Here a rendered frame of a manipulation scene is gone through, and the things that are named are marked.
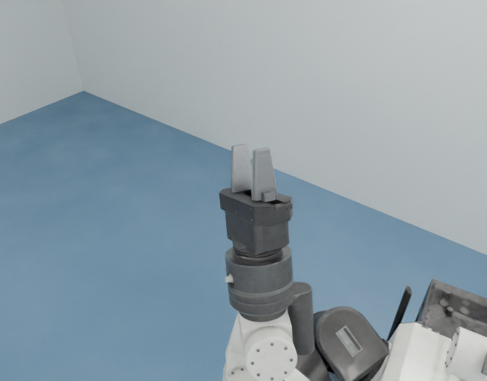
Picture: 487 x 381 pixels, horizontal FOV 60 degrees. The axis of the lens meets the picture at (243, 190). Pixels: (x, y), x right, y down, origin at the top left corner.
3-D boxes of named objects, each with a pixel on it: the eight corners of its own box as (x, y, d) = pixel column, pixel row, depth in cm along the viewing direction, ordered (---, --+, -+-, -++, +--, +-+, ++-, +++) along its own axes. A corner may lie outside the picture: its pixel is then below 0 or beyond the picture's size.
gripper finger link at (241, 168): (229, 147, 53) (234, 194, 54) (251, 143, 54) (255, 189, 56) (224, 146, 54) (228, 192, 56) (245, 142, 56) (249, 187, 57)
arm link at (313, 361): (280, 358, 80) (322, 302, 84) (317, 391, 78) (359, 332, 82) (289, 362, 69) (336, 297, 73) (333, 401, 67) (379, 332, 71)
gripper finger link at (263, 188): (271, 146, 50) (274, 196, 52) (247, 150, 49) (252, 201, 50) (278, 147, 49) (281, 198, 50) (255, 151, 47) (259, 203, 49)
